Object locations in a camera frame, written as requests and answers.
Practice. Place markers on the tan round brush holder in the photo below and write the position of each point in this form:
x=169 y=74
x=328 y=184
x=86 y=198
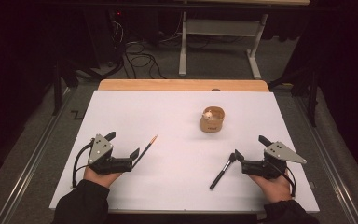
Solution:
x=213 y=126

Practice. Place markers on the wooden table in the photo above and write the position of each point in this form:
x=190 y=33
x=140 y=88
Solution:
x=180 y=85

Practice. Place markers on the white metal desk frame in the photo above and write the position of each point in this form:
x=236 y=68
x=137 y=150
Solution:
x=220 y=27

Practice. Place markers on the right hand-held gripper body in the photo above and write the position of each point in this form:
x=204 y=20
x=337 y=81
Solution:
x=279 y=152

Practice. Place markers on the black equipment box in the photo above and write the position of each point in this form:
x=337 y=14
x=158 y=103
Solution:
x=105 y=37

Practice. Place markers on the black metal stand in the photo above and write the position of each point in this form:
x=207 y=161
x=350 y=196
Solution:
x=313 y=93
x=57 y=87

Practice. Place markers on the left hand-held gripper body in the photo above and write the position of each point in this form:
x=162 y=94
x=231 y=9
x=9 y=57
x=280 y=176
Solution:
x=100 y=149

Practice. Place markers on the person's right hand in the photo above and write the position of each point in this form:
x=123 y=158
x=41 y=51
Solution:
x=273 y=188

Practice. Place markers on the small white round item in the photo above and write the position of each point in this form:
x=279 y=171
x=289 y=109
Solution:
x=208 y=115

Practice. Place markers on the person's left hand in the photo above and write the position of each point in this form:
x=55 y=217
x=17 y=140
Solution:
x=101 y=178

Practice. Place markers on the white board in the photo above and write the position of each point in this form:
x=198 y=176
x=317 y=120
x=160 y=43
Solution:
x=167 y=124

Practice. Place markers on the metal floor rail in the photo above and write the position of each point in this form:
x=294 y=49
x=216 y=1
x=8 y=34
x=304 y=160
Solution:
x=32 y=161
x=330 y=161

